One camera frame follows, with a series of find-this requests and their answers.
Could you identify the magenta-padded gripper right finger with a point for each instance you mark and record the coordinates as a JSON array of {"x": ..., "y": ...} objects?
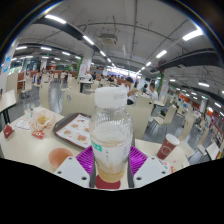
[{"x": 138, "y": 160}]

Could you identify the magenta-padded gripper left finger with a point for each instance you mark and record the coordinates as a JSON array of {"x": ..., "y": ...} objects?
[{"x": 85, "y": 159}]

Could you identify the clear white-capped drink bottle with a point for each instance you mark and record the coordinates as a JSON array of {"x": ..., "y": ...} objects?
[{"x": 111, "y": 140}]

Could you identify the yellow mug with pink inside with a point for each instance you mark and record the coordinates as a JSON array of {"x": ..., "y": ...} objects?
[{"x": 59, "y": 157}]

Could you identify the colourful printed sticker sheet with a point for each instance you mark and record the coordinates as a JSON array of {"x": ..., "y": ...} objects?
[{"x": 165, "y": 164}]

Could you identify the red paper cup with lid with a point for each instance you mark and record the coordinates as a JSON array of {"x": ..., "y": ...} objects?
[{"x": 166, "y": 148}]

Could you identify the dark food tray with paper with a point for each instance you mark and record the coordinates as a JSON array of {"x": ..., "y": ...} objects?
[{"x": 73, "y": 130}]

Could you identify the small red sauce packet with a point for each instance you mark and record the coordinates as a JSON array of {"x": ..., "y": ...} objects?
[{"x": 38, "y": 134}]

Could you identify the beige canteen chairs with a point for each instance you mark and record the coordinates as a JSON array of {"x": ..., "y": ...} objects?
[{"x": 78, "y": 103}]

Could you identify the clear plastic bag with food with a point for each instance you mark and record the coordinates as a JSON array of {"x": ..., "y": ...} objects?
[{"x": 42, "y": 120}]

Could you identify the person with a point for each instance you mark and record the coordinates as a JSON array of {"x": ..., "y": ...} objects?
[
  {"x": 130, "y": 91},
  {"x": 153, "y": 93}
]

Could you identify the white paper receipt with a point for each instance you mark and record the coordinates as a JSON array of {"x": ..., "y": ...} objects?
[{"x": 22, "y": 124}]

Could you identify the small dark red pouch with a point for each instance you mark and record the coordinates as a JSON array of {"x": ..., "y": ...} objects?
[{"x": 8, "y": 131}]

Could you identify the ceiling air conditioner unit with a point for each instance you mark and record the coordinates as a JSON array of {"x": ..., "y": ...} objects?
[{"x": 108, "y": 39}]

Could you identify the ceiling lights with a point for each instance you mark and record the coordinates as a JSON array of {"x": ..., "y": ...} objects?
[{"x": 193, "y": 34}]

